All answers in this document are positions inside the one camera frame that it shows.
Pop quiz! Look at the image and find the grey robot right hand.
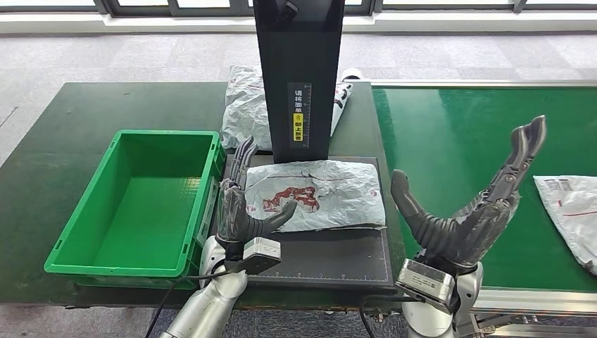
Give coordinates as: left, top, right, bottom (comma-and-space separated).
391, 115, 548, 274

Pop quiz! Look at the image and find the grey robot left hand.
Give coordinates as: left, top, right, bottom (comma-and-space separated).
215, 136, 298, 248

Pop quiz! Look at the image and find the grey parcel large red print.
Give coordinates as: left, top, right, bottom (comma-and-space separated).
244, 160, 387, 233

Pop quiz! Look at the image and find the white parcel thin red line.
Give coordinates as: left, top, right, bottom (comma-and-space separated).
533, 175, 597, 276

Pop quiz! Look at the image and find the crumpled grey parcel bag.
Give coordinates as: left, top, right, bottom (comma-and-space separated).
219, 65, 354, 151

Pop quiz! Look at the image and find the green conveyor belt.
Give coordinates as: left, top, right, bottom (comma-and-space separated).
370, 79, 597, 338

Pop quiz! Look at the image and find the black inbound scanner machine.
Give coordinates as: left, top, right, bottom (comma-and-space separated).
212, 0, 397, 292

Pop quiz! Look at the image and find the green plastic crate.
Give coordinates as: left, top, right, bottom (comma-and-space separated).
44, 130, 227, 290

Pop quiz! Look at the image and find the black yellow label sticker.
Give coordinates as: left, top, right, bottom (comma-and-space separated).
287, 82, 313, 149

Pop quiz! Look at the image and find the dark green table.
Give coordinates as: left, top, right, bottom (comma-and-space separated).
0, 81, 407, 311

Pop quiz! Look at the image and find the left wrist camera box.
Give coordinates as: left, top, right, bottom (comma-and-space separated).
223, 237, 283, 276

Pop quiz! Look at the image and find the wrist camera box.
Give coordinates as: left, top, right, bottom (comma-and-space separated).
395, 258, 460, 314
223, 237, 283, 276

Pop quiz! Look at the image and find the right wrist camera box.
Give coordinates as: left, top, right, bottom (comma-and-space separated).
395, 258, 460, 314

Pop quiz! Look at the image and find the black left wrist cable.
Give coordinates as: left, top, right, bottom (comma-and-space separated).
144, 269, 230, 338

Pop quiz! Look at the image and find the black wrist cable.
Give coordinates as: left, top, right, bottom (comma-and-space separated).
359, 294, 423, 338
144, 269, 230, 338

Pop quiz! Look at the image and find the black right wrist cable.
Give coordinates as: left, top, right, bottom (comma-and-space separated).
359, 294, 423, 338

